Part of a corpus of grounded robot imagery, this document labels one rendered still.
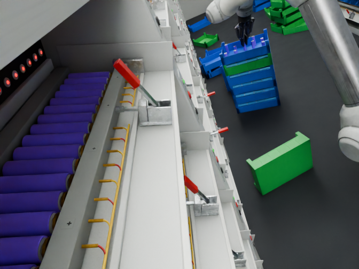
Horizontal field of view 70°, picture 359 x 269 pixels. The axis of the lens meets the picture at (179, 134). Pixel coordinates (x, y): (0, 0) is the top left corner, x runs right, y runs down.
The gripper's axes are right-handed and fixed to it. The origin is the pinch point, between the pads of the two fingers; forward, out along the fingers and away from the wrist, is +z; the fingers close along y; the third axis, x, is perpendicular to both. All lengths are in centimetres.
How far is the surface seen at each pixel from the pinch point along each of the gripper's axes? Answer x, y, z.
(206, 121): -60, -55, -36
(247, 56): -9.9, -4.2, 3.0
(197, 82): -32, -46, -25
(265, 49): -14.6, 5.7, -0.4
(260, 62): -15.9, 2.0, 7.5
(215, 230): -103, -70, -78
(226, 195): -93, -64, -54
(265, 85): -23.0, 2.0, 22.7
